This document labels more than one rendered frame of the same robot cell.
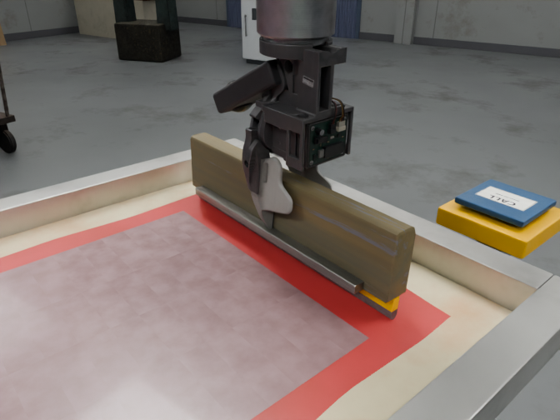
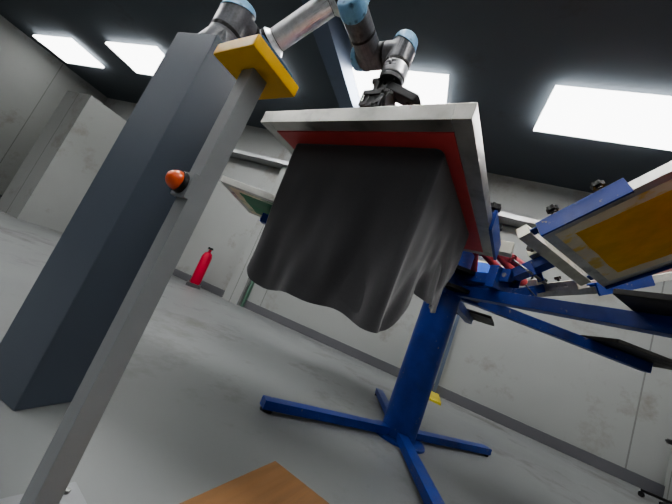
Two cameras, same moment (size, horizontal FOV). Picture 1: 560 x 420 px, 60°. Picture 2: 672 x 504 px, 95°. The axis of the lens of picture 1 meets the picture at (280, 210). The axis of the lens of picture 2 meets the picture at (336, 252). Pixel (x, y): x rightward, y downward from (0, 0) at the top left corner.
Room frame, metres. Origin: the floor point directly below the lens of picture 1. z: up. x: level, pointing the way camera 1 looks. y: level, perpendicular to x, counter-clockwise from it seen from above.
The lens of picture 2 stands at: (1.26, -0.19, 0.54)
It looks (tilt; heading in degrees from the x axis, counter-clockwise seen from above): 10 degrees up; 165
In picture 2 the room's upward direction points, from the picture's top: 22 degrees clockwise
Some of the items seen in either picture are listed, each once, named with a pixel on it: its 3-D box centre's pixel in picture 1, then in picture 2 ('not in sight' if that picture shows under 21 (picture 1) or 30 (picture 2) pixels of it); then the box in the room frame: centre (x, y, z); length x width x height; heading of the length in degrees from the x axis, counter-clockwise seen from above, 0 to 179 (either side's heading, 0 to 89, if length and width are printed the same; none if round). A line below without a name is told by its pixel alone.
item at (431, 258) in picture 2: not in sight; (429, 268); (0.53, 0.28, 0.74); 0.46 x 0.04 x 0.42; 130
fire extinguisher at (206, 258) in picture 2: not in sight; (201, 266); (-4.20, -0.70, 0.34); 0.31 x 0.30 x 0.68; 144
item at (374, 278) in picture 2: not in sight; (329, 221); (0.53, -0.03, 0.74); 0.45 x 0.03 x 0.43; 40
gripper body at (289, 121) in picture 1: (299, 101); (382, 97); (0.49, -0.02, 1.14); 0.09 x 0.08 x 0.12; 41
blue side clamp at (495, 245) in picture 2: not in sight; (489, 236); (0.39, 0.55, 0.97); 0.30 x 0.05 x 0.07; 130
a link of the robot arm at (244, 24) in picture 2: not in sight; (235, 21); (0.12, -0.55, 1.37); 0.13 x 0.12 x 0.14; 134
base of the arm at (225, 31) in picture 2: not in sight; (220, 45); (0.13, -0.56, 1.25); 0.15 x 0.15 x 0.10
